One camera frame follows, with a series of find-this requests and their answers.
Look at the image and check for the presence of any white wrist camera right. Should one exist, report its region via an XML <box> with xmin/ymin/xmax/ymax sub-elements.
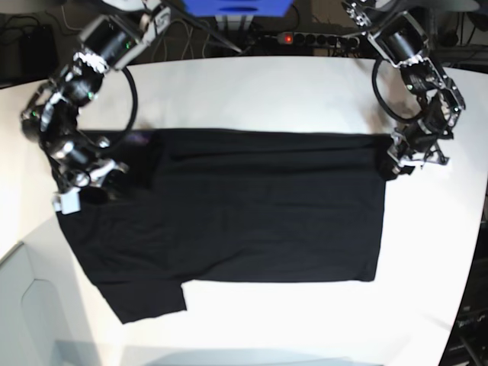
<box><xmin>52</xmin><ymin>191</ymin><xmax>81</xmax><ymax>215</ymax></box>

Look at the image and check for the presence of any blue plastic bin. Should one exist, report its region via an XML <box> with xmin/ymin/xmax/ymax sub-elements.
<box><xmin>183</xmin><ymin>0</ymin><xmax>293</xmax><ymax>17</ymax></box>

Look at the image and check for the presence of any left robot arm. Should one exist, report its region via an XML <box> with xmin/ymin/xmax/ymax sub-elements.
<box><xmin>342</xmin><ymin>1</ymin><xmax>466</xmax><ymax>181</ymax></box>

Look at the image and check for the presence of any black T-shirt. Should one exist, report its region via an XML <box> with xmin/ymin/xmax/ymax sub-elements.
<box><xmin>56</xmin><ymin>129</ymin><xmax>390</xmax><ymax>323</ymax></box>

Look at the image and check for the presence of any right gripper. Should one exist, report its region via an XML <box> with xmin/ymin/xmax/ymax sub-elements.
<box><xmin>47</xmin><ymin>136</ymin><xmax>130</xmax><ymax>202</ymax></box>

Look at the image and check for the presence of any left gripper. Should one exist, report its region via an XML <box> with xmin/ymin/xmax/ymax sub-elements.
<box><xmin>380</xmin><ymin>124</ymin><xmax>454</xmax><ymax>181</ymax></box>

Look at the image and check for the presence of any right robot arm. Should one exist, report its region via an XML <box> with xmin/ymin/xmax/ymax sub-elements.
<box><xmin>20</xmin><ymin>1</ymin><xmax>171</xmax><ymax>214</ymax></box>

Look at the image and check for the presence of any grey cabinet beside table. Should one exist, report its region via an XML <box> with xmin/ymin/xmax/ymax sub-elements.
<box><xmin>0</xmin><ymin>242</ymin><xmax>100</xmax><ymax>366</ymax></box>

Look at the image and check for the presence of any black power strip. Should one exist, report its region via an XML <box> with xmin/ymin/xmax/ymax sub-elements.
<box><xmin>263</xmin><ymin>31</ymin><xmax>361</xmax><ymax>50</ymax></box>

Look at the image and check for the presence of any white cable on floor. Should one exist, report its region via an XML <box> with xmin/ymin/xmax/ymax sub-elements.
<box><xmin>163</xmin><ymin>18</ymin><xmax>214</xmax><ymax>60</ymax></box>

